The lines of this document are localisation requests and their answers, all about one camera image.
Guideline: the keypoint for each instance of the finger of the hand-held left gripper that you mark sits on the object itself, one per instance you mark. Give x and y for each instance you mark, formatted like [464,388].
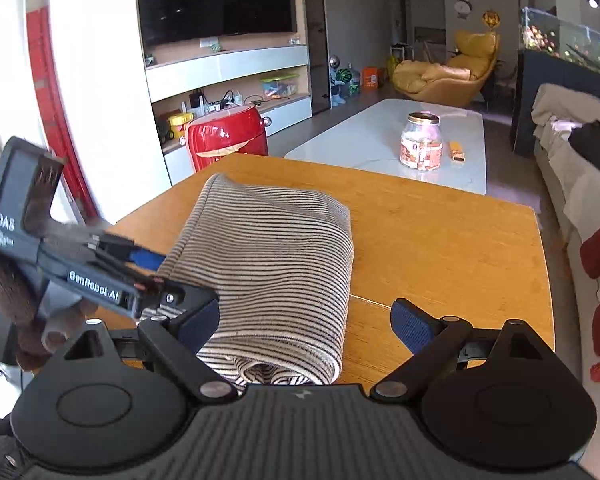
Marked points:
[147,260]
[185,294]

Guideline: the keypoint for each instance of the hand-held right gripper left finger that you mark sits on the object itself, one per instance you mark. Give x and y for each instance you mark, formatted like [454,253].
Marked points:
[200,324]

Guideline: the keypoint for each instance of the red round suitcase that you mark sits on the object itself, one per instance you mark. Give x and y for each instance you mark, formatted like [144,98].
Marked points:
[225,137]

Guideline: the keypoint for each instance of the white wall clock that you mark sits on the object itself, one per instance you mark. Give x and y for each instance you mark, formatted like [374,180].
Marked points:
[463,7]

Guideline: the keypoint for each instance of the orange cardboard box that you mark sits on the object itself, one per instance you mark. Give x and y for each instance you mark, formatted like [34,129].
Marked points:
[373,77]

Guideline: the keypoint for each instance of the grey sofa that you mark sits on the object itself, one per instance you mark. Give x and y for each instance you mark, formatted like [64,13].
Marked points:
[570,195]

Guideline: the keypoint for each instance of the white wooden television cabinet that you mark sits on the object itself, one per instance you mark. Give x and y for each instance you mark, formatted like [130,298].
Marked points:
[240,62]

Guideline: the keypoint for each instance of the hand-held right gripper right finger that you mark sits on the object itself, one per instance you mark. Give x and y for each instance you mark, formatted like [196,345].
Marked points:
[408,326]

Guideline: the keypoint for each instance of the small orange box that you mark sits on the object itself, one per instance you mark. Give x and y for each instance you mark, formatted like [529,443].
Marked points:
[457,154]

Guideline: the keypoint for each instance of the green blue toy cluster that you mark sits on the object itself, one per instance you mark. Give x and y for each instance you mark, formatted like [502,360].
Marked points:
[345,80]

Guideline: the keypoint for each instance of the person's left forearm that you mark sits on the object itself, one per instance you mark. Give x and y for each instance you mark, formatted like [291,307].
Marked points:
[15,300]

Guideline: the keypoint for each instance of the glass jar with gold lid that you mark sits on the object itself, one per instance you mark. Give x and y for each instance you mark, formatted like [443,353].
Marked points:
[421,145]

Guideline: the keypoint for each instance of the yellow lounge armchair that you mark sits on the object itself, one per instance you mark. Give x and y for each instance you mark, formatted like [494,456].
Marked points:
[440,75]

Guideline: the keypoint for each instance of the glass fish tank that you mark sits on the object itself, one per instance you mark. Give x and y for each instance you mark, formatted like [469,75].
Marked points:
[565,35]

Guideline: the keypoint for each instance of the red door banner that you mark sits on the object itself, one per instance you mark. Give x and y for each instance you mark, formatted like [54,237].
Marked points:
[50,100]

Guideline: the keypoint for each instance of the white coffee table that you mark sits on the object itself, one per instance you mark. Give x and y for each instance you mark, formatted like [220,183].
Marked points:
[370,135]

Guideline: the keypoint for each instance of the beige blanket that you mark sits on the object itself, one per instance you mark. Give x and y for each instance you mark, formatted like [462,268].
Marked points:
[560,102]

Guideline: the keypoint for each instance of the dark fish tank cabinet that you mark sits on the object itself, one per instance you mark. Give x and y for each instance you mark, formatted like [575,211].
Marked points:
[535,105]

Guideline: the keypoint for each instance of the orange hanging ornament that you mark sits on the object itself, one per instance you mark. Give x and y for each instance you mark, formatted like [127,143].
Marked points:
[490,19]

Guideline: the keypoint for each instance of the large black television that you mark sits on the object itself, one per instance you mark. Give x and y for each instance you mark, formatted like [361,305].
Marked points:
[215,0]

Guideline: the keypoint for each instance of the ceiling spotlight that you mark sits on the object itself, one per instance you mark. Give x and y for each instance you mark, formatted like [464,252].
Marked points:
[593,2]

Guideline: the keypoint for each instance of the clear plastic storage box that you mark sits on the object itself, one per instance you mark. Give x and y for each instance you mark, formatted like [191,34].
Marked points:
[279,86]

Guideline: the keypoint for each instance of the yellow toy truck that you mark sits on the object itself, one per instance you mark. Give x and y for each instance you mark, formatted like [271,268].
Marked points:
[177,125]

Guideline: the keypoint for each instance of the black white striped garment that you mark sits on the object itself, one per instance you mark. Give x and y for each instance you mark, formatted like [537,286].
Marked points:
[270,260]

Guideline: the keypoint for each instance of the person's left hand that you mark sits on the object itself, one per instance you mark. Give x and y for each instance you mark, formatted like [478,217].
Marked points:
[62,325]

